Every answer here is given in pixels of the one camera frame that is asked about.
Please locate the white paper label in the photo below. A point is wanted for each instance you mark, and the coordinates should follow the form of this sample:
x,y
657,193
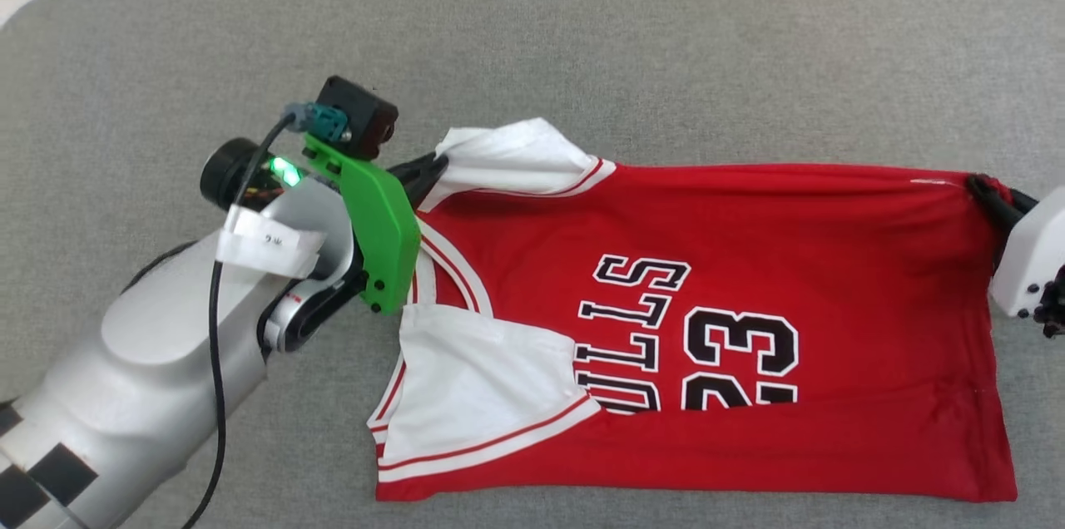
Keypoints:
x,y
270,242

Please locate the red and white basketball jersey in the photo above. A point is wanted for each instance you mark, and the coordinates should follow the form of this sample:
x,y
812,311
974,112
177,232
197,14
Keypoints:
x,y
790,279

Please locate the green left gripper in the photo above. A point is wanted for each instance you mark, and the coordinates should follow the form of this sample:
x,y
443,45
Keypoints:
x,y
378,229

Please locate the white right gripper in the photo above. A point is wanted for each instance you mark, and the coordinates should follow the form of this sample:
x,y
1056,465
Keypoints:
x,y
1036,250

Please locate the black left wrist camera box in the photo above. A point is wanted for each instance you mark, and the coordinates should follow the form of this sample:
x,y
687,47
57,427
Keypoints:
x,y
362,117

